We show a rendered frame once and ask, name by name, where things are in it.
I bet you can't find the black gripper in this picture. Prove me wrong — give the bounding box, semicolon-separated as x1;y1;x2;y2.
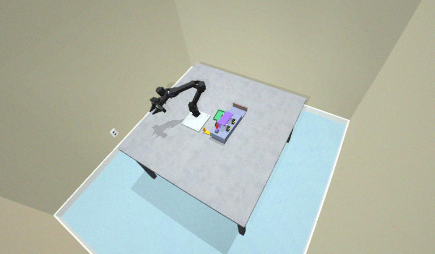
150;97;166;115

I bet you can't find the green tray floor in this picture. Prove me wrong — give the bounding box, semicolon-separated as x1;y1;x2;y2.
215;111;224;120

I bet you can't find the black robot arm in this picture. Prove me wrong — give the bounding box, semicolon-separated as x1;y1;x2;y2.
152;81;206;118

